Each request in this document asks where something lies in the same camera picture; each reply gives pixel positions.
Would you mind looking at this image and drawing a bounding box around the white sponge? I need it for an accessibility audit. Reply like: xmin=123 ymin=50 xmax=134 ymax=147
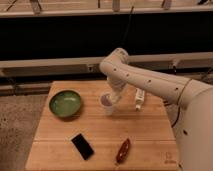
xmin=101 ymin=94 xmax=113 ymax=106

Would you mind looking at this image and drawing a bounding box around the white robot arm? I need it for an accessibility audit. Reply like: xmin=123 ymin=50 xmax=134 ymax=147
xmin=99 ymin=48 xmax=213 ymax=171

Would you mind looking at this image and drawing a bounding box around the green ceramic bowl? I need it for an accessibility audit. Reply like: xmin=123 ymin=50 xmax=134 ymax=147
xmin=49 ymin=90 xmax=82 ymax=118

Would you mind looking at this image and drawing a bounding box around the white tube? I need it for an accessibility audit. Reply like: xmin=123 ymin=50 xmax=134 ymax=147
xmin=135 ymin=88 xmax=145 ymax=111

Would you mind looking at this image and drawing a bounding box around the wooden cutting board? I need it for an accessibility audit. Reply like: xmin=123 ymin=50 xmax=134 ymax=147
xmin=26 ymin=81 xmax=179 ymax=171

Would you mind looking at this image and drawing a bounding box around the black rectangular block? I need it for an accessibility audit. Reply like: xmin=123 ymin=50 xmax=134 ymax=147
xmin=71 ymin=134 xmax=94 ymax=160

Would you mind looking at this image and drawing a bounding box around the black hanging cable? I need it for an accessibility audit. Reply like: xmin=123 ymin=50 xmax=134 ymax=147
xmin=119 ymin=5 xmax=135 ymax=49

